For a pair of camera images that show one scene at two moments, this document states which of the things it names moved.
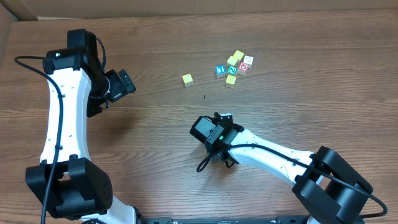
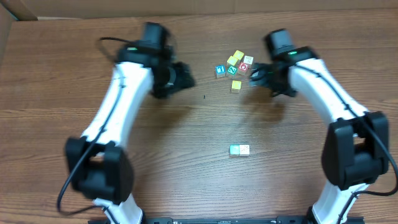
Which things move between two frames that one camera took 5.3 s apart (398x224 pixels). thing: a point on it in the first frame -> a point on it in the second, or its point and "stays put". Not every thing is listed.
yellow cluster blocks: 239,55 stays put
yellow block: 232,60 stays put
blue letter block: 220,71 stays put
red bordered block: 242,68 stays put
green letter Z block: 232,70 stays put
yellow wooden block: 231,79 -> 236,86
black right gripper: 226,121 -> 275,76
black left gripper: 122,86 -> 185,78
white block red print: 249,60 stays put
